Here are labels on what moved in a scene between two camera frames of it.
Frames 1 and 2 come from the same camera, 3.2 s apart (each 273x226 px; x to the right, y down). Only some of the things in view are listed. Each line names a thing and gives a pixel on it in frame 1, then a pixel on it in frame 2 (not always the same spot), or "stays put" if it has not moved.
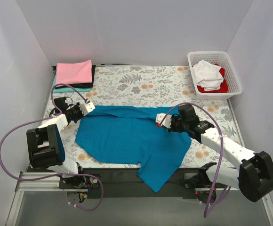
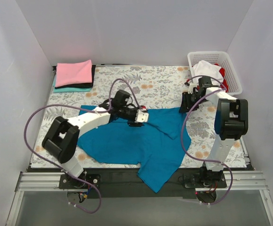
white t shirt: [208, 76] stays put
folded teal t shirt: [68, 90] stays put
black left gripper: [79, 113] to [133, 120]
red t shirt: [223, 88] stays put
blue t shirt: [129, 135] stays put
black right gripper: [172, 125] to [188, 101]
